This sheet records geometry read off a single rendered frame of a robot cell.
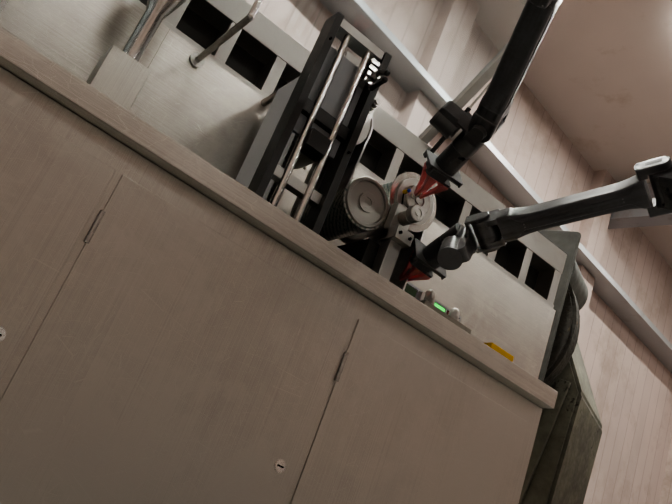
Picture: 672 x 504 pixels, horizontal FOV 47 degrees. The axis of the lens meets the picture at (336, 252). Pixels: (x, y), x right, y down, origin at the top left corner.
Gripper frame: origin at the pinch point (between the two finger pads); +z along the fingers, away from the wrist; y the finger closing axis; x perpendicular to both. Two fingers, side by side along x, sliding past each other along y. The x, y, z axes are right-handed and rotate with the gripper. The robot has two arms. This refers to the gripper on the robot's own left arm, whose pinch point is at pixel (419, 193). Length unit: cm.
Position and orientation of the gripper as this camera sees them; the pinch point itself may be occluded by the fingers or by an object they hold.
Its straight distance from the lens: 182.9
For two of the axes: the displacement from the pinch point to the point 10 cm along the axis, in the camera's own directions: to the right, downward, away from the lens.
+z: -6.0, 6.4, 4.9
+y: 8.0, 4.3, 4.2
